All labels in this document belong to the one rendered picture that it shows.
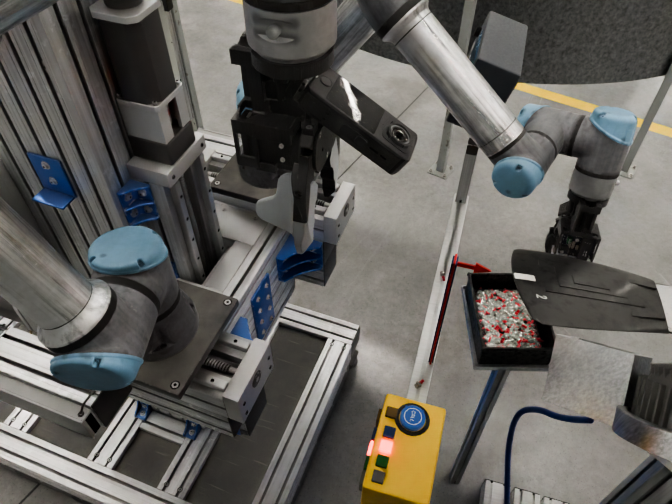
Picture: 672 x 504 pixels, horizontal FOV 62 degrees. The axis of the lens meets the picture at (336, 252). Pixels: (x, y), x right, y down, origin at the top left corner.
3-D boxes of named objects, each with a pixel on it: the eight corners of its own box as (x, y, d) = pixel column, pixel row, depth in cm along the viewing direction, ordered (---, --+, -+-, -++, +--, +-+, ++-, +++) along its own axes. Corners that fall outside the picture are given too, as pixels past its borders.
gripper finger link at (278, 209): (260, 242, 60) (264, 161, 56) (312, 254, 59) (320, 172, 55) (248, 254, 58) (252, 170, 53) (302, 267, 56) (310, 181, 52)
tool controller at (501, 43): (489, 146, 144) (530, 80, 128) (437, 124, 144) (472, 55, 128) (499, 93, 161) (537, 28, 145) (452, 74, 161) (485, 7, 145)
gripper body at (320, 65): (266, 127, 59) (254, 16, 50) (343, 141, 58) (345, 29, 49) (237, 172, 54) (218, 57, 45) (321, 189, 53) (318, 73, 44)
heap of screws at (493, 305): (543, 359, 126) (548, 351, 123) (481, 359, 126) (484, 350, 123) (525, 293, 138) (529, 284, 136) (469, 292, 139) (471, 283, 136)
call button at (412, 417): (421, 435, 88) (423, 431, 86) (397, 428, 88) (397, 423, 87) (426, 412, 90) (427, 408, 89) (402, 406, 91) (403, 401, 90)
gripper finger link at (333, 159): (296, 166, 67) (281, 122, 59) (343, 176, 66) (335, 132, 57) (288, 189, 66) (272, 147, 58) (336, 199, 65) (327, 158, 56)
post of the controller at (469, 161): (465, 204, 153) (479, 146, 139) (454, 201, 154) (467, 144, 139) (467, 197, 155) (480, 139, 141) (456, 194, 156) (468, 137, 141)
